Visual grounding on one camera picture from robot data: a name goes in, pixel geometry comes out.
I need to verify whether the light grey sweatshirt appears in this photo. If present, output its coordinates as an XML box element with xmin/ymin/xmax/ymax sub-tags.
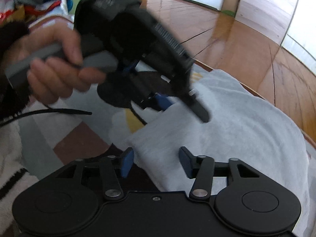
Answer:
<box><xmin>129</xmin><ymin>70</ymin><xmax>314</xmax><ymax>236</ymax></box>

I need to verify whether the cardboard box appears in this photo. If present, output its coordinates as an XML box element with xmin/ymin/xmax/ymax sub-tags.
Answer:
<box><xmin>221</xmin><ymin>0</ymin><xmax>240</xmax><ymax>17</ymax></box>

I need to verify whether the patterned pastel floor rug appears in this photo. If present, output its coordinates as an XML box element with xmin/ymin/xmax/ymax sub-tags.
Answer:
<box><xmin>17</xmin><ymin>14</ymin><xmax>316</xmax><ymax>173</ymax></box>

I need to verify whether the person's left hand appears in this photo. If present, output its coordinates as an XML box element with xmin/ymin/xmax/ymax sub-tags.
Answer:
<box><xmin>1</xmin><ymin>22</ymin><xmax>106</xmax><ymax>105</ymax></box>

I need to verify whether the black cable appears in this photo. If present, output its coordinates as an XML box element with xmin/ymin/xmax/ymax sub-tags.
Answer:
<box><xmin>0</xmin><ymin>107</ymin><xmax>149</xmax><ymax>129</ymax></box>

